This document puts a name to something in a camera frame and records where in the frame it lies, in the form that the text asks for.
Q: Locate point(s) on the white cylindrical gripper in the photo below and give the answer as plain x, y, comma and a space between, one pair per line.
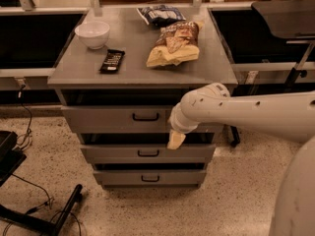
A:
176, 122

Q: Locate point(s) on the grey top drawer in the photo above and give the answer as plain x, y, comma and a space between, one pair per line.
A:
116, 119

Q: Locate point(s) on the grey drawer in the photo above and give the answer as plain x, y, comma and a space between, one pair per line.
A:
166, 177
116, 119
96, 154

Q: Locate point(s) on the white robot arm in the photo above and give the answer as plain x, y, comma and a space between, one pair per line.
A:
290, 116

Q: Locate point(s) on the grey middle drawer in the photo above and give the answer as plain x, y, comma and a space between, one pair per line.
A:
96, 154

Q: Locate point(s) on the grey bottom drawer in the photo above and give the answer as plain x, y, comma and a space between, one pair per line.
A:
166, 177

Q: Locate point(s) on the grey drawer cabinet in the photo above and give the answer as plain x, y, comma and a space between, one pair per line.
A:
78, 81

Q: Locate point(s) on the yellow brown chip bag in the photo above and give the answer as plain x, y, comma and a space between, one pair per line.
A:
177, 43

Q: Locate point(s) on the black candy bar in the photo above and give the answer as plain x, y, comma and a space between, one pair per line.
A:
112, 61

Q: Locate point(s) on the blue white chip bag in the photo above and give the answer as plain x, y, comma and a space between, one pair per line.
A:
160, 15

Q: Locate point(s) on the white bowl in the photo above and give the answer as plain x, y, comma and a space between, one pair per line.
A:
93, 34

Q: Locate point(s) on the black stand base left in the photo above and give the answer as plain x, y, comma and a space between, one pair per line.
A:
24, 199

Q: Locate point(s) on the black side table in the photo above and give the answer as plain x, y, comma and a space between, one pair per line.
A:
293, 21

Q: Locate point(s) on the black top drawer handle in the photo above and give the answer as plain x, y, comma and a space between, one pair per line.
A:
140, 118

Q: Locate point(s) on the black drawer handle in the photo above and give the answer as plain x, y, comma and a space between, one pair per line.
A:
153, 153
140, 118
150, 179

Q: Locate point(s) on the black middle drawer handle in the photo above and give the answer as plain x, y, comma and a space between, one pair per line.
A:
153, 153

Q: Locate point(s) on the black bottom drawer handle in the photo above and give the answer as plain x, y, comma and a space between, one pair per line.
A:
150, 179

